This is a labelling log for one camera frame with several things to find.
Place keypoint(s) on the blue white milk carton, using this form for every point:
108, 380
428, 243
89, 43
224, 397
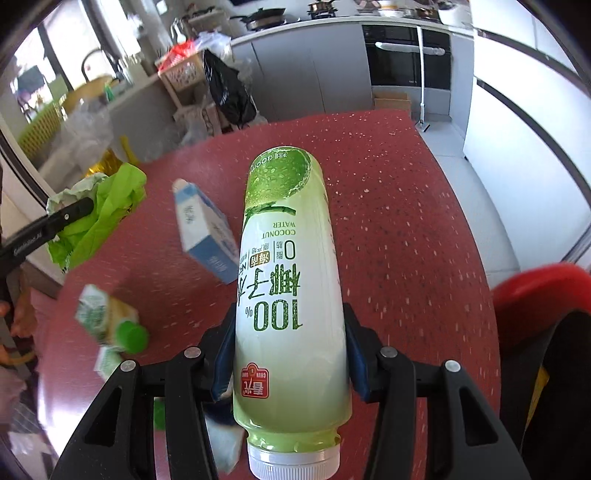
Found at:
203, 230

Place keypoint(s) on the white mop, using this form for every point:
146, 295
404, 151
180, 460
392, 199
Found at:
421, 83

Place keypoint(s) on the black built-in oven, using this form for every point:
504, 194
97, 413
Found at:
397, 64

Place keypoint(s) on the green white drink bottle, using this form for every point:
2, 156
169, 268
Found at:
286, 286

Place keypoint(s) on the red plastic bag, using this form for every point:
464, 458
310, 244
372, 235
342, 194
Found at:
178, 53

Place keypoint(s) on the green drink carton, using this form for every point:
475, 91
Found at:
97, 314

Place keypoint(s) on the white crumpled paper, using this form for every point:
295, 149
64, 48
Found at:
228, 443

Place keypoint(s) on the grey lower cabinets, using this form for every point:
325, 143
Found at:
300, 69

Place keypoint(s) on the white plastic basket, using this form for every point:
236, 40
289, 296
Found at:
184, 74

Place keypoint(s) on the clear plastic bag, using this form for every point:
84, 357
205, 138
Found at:
81, 134

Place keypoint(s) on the red plastic stool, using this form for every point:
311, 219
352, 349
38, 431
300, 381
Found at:
531, 286

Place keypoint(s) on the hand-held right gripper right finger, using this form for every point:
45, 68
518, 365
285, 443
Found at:
358, 369

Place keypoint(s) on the yellow green plastic basket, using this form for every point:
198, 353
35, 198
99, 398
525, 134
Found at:
41, 131

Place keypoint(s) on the white plastic bag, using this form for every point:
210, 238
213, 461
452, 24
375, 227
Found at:
214, 44

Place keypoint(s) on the steel kitchen faucet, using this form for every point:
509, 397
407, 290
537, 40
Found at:
90, 55

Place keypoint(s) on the white refrigerator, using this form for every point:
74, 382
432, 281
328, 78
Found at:
508, 138

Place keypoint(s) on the steel cooking pot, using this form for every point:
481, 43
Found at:
323, 8

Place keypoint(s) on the green plastic bag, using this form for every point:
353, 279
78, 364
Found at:
111, 203

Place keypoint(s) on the black wok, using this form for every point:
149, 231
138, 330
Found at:
263, 19

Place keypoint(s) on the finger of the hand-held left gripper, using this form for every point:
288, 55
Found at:
46, 226

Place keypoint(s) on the gold foil bag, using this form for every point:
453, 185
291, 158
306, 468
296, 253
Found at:
108, 164

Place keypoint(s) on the black plastic bag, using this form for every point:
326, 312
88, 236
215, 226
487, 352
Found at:
231, 92

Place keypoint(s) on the small green white carton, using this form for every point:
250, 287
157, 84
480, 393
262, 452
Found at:
107, 362

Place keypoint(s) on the black trash bin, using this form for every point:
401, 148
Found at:
568, 369

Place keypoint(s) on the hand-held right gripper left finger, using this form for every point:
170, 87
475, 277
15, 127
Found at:
221, 369

